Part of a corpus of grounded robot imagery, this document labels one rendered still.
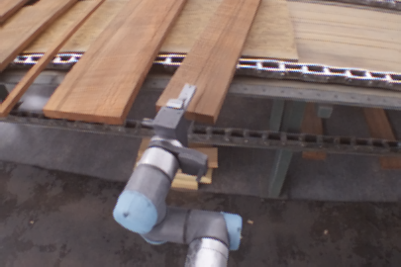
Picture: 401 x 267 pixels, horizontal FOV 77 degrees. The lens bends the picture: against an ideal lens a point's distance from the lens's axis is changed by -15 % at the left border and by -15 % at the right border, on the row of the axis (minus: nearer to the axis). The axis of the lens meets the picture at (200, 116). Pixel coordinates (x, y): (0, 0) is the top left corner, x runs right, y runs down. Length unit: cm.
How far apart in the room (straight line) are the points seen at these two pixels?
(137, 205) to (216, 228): 16
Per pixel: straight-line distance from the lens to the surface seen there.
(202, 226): 57
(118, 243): 147
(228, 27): 95
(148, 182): 52
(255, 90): 78
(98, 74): 82
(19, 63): 114
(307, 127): 183
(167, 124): 55
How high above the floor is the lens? 133
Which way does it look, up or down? 46 degrees down
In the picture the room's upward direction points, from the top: 4 degrees counter-clockwise
